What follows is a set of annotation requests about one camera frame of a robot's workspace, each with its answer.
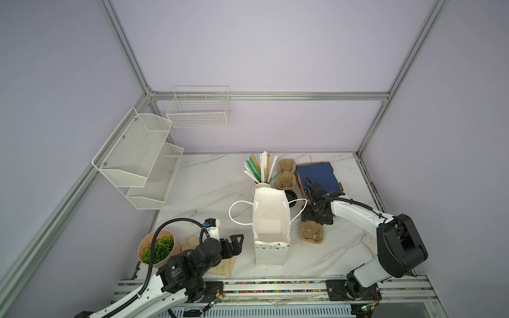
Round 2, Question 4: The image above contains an upper white mesh shelf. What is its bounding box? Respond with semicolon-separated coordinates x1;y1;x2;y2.
91;108;172;188

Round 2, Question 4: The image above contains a bundle of wrapped straws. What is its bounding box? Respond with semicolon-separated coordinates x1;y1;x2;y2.
243;151;282;184

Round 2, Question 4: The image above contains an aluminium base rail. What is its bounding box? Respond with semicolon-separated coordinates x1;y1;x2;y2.
109;276;438;309

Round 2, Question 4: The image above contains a lower white mesh shelf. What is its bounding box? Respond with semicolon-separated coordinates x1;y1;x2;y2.
126;143;184;210

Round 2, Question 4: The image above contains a white wire basket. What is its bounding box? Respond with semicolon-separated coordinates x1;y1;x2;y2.
166;86;231;129

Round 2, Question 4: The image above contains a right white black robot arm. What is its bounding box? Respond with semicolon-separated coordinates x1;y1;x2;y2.
302;177;428;300

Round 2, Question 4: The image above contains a single brown pulp cup carrier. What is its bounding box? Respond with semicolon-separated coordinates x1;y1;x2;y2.
300;221;324;245

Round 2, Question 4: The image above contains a stack of paper cups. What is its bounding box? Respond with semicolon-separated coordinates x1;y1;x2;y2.
253;182;271;196

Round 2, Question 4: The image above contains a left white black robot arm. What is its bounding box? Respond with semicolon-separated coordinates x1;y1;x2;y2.
77;217;244;317

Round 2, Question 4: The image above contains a black plastic cup lid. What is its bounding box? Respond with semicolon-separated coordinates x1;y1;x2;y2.
284;190;298;202

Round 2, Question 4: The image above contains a white paper gift bag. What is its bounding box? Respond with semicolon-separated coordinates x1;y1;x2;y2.
230;187;308;266

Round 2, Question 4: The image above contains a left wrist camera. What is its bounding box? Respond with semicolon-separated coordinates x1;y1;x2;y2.
204;218;221;241

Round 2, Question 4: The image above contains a brown bowl with greens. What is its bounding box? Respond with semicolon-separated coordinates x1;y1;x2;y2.
138;229;181;268

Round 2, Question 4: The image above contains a white mesh shelf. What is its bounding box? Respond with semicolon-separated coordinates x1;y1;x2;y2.
91;108;172;188
126;143;184;210

